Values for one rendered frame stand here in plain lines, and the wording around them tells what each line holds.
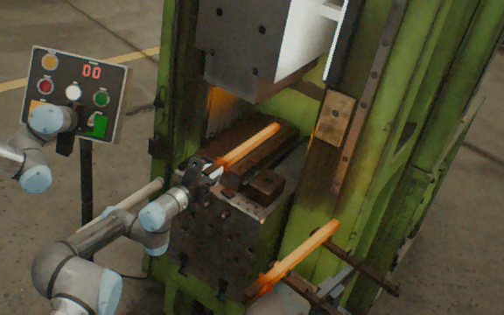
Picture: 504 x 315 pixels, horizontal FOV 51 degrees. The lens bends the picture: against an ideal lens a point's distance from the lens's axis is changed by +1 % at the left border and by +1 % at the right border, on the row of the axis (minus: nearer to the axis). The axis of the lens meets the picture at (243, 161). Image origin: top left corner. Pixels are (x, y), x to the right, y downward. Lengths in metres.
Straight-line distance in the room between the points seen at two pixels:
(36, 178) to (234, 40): 0.68
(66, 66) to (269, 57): 0.76
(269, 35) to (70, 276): 0.82
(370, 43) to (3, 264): 2.03
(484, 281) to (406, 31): 2.10
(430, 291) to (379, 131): 1.62
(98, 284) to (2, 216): 1.85
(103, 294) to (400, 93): 0.96
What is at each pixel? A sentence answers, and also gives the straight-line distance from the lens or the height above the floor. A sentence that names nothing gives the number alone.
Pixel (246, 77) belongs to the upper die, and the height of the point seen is 1.35.
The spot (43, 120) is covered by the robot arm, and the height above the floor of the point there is 1.26.
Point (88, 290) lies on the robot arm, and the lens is 1.29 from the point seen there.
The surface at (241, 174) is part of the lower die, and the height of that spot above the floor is 0.99.
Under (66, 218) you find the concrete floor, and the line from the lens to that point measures 3.05.
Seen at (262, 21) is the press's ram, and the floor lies 1.53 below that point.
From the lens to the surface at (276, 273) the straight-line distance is 1.49.
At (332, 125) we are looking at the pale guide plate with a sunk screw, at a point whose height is 1.25.
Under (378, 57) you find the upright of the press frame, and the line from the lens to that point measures 1.56.
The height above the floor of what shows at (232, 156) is 1.01.
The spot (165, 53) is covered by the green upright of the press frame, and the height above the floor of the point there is 1.21.
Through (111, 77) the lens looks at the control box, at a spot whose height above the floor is 1.16.
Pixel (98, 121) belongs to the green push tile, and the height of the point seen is 1.03.
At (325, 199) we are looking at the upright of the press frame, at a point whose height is 0.96.
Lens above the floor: 2.08
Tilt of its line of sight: 36 degrees down
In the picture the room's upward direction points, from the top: 11 degrees clockwise
